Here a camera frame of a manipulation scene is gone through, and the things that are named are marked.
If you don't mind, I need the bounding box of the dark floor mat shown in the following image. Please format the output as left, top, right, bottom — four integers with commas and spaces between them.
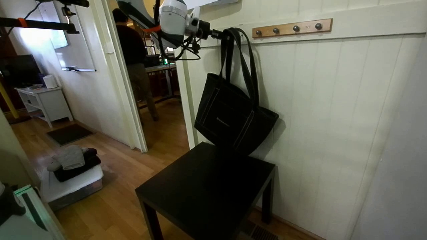
48, 124, 90, 145

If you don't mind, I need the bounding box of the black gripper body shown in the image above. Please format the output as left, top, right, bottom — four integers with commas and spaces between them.
190, 19, 221, 40

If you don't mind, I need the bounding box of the person in dark shirt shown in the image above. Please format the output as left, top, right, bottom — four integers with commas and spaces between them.
112, 8, 158, 120

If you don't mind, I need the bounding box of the white small cabinet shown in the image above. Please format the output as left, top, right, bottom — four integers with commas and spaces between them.
17, 87, 73, 127

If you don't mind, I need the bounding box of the black square side table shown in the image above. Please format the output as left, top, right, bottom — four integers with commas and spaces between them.
134, 143, 274, 240

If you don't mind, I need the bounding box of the robot base table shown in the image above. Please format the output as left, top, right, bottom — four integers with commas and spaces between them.
0, 183, 65, 240

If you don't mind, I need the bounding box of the black tote bag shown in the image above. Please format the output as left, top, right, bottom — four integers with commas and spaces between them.
194, 28, 278, 156

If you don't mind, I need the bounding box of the wooden hook rail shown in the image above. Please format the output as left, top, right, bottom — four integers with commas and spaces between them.
252, 19, 333, 39

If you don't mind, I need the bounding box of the black braided cable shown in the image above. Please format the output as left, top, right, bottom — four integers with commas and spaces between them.
157, 31, 202, 64

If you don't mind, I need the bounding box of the white box with clothes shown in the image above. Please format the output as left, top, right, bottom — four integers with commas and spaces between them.
36, 145, 104, 211

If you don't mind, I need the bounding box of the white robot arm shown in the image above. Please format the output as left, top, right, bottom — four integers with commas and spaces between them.
117, 0, 221, 47

